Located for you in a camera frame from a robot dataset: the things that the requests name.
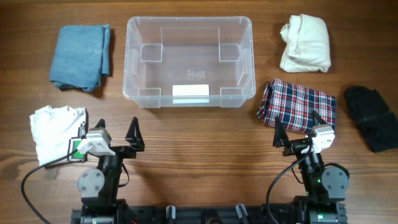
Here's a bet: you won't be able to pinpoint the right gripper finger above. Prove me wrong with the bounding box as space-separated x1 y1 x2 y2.
273 116 289 147
312 110 326 126

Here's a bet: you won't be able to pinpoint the plaid shirt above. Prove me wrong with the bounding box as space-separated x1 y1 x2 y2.
257 78 336 133

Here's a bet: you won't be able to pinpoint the white t-shirt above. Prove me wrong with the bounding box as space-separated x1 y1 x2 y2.
30 105 87 165

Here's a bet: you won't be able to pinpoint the black garment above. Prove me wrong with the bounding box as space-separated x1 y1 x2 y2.
343 85 397 153

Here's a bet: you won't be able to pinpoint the blue denim jeans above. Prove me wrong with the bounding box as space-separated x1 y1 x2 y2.
49 24 111 92

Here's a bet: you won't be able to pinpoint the cream cloth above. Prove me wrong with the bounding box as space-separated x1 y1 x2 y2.
280 14 331 73

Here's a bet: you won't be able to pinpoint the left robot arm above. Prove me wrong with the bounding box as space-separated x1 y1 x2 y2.
71 117 145 224

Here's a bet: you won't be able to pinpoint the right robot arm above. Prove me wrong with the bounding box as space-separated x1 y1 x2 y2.
266 111 349 224

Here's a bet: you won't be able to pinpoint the white label in bin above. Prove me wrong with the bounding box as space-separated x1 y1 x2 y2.
172 85 210 96

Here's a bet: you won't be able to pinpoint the clear plastic storage bin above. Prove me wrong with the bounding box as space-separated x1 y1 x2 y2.
123 16 256 108

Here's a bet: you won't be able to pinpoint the right black cable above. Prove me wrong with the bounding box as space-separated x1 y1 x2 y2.
266 146 313 224

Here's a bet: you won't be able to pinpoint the black cable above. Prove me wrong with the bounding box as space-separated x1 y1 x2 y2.
21 148 78 224
266 146 313 224

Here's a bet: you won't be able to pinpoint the left black cable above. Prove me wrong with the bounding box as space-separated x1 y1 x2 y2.
21 148 78 224

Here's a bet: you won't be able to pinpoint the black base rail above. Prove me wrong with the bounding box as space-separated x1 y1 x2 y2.
70 203 348 224

